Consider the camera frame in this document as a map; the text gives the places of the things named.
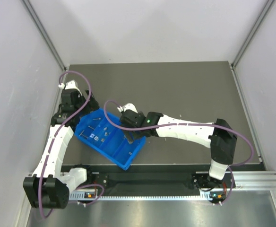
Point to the blue compartment bin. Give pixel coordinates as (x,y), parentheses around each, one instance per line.
(115,147)

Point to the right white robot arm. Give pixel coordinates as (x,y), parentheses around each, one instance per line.
(221,142)

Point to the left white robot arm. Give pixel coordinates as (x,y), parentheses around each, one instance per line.
(46,186)

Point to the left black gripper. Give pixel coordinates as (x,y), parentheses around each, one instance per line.
(90,104)

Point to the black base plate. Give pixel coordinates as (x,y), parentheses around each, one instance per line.
(150,178)

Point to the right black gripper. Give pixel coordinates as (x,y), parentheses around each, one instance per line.
(133,133)

